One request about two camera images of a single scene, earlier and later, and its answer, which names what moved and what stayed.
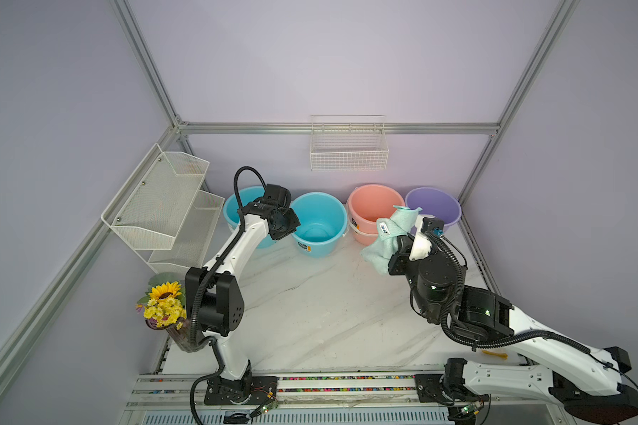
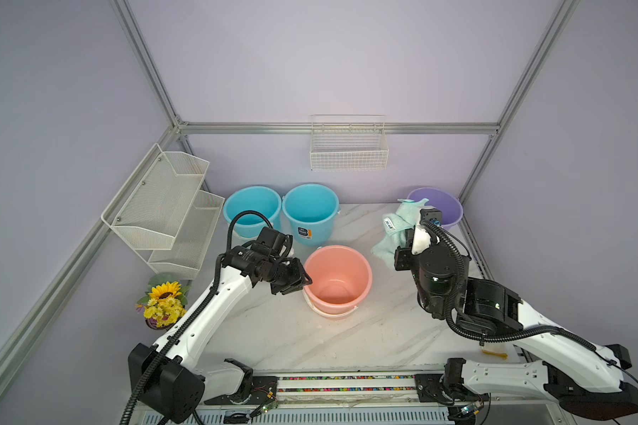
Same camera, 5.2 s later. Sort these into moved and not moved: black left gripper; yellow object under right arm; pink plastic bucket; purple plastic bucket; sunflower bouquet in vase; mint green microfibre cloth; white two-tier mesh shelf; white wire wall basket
Moved: mint green microfibre cloth; black left gripper; pink plastic bucket
Not moved: white wire wall basket; purple plastic bucket; white two-tier mesh shelf; yellow object under right arm; sunflower bouquet in vase
